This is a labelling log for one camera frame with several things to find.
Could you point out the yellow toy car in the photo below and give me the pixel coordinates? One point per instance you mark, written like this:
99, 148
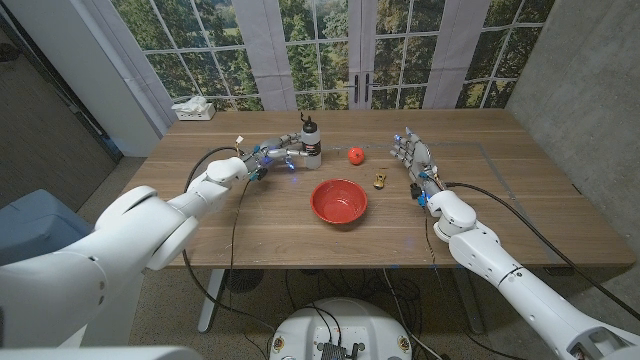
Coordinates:
379, 181

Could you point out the white tissue box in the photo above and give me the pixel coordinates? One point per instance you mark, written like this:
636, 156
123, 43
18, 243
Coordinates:
195, 113

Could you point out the red bowl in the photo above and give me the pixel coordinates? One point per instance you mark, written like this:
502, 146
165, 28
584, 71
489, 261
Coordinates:
338, 202

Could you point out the white table leg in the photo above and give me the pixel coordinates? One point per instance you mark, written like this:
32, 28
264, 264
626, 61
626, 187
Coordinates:
210, 300

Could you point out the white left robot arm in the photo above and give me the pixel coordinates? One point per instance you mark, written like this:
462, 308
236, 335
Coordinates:
125, 235

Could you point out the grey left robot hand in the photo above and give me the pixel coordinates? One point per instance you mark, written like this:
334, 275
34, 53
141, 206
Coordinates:
267, 152

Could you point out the grey table leg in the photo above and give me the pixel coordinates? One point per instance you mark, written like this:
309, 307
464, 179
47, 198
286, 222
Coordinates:
470, 310

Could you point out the red tomato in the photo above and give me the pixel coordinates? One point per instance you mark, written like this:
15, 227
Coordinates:
356, 156

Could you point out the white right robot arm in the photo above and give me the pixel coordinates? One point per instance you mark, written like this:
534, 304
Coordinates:
520, 285

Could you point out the clear oil cruet black pump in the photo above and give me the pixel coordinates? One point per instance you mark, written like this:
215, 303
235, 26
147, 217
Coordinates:
311, 127

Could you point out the round black floor fan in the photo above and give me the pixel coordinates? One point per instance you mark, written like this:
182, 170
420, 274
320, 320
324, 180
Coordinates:
244, 280

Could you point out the printed window backdrop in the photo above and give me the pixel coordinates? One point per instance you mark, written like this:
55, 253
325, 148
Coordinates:
320, 50

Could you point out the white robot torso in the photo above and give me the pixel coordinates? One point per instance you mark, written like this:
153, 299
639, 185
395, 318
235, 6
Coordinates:
375, 325

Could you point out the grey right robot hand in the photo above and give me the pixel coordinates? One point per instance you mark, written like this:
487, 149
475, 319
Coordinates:
420, 160

